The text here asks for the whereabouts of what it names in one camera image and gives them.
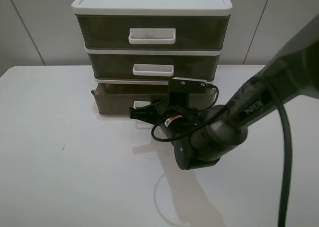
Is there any smoky middle drawer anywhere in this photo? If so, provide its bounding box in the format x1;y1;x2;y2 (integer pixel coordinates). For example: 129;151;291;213
88;54;219;81

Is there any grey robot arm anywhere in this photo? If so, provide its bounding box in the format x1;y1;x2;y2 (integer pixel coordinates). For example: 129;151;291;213
130;17;319;170

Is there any smoky top drawer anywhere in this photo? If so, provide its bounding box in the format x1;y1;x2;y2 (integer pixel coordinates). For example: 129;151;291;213
77;15;230;51

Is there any white drawer cabinet frame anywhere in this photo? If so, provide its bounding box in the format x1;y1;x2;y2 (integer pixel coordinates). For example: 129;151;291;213
71;0;233;84

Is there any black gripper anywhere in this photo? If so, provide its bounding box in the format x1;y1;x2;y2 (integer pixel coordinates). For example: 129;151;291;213
130;100;207;140

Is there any smoky bottom drawer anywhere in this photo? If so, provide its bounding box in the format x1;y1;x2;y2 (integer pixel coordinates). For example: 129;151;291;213
92;83;218;115

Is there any smoky drawer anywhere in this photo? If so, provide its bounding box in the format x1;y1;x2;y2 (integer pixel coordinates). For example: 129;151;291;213
88;54;219;81
92;83;218;115
77;15;230;51

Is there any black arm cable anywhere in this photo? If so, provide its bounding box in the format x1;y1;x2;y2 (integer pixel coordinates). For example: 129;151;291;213
151;84;293;227

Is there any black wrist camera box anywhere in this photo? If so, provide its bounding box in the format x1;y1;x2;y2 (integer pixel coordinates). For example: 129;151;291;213
167;77;207;108

